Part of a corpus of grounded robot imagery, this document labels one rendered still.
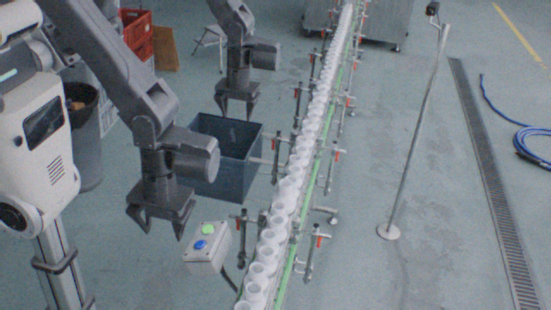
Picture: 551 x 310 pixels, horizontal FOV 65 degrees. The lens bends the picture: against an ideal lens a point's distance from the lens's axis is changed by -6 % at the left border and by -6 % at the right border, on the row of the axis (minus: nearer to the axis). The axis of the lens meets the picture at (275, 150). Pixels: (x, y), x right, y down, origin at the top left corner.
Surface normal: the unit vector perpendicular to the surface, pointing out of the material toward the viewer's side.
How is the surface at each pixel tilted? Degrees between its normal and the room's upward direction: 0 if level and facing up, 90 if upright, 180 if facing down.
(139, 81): 51
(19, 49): 90
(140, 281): 0
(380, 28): 90
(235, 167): 90
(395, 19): 90
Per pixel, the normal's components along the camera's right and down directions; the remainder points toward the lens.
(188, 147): -0.22, 0.55
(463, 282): 0.07, -0.83
